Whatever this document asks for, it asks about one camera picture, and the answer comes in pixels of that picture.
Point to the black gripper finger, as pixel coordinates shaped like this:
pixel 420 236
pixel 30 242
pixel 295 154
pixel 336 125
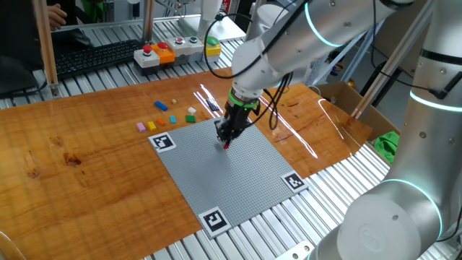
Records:
pixel 235 135
pixel 221 131

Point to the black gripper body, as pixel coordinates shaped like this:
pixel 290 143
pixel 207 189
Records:
pixel 238 117

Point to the red Lego brick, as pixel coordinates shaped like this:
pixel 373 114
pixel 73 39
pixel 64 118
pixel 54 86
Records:
pixel 226 146

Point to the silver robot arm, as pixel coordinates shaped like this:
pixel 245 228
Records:
pixel 415 216

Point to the black Lego plate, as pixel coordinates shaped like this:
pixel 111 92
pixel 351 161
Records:
pixel 212 104

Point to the green Lego plate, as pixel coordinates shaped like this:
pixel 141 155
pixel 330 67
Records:
pixel 190 118

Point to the white Lego brick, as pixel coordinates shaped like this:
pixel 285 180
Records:
pixel 192 110

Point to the grey Lego baseplate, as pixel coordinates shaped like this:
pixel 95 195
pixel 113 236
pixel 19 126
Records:
pixel 223 180

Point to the cyan Lego brick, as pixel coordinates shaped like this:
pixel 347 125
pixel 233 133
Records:
pixel 173 119

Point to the orange Lego brick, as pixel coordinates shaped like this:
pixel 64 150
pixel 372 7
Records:
pixel 160 122

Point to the blue Lego brick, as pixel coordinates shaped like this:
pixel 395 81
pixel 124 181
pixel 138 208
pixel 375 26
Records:
pixel 161 105

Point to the yellow Lego brick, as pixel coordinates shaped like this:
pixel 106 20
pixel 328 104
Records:
pixel 152 126

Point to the pink Lego brick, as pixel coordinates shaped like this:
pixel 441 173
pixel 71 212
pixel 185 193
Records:
pixel 141 127

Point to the bystander bare hand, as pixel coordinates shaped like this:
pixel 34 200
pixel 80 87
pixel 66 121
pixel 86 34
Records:
pixel 56 18

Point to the square fiducial marker tag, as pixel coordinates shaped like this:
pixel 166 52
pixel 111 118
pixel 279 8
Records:
pixel 214 221
pixel 294 182
pixel 162 142

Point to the yellow box green button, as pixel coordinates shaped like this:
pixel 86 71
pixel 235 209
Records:
pixel 213 48

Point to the grey box two buttons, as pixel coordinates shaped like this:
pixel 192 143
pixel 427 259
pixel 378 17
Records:
pixel 186 47

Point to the orange box red button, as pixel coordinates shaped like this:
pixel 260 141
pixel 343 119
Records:
pixel 165 55

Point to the white box red button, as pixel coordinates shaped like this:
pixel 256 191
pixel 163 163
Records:
pixel 146 59

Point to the cardboard box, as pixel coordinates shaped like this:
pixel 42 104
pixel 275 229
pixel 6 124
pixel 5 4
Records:
pixel 343 97

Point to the white metal shelf rack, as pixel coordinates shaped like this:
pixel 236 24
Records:
pixel 346 57

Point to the wood-pattern table mat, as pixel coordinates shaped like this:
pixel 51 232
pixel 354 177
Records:
pixel 90 180

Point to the black keyboard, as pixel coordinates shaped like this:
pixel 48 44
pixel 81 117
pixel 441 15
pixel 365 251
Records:
pixel 94 56

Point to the green cloth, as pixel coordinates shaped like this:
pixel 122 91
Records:
pixel 92 9
pixel 386 146

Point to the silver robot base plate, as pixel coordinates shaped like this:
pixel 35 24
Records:
pixel 294 252

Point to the tan frame post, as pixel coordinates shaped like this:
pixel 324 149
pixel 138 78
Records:
pixel 390 61
pixel 46 47
pixel 148 21

